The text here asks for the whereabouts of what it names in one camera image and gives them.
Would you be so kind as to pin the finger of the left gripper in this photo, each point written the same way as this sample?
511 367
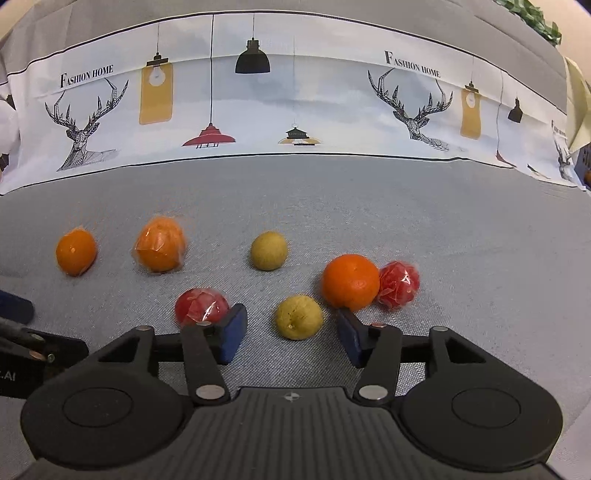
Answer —
15 308

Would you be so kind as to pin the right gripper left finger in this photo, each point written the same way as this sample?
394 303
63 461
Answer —
201 348

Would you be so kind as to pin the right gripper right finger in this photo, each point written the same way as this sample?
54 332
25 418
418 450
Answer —
379 350

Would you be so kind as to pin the red fruit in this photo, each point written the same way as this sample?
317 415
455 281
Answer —
198 305
399 284

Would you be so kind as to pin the small orange tangerine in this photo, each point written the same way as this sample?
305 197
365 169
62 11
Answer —
350 281

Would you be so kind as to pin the orange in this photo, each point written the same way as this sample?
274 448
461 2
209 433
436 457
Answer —
75 252
160 246

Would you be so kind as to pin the green fruit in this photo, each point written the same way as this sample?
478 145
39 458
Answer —
298 318
268 251

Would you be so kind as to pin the grey printed sofa cover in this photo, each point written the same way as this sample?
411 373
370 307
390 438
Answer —
428 132

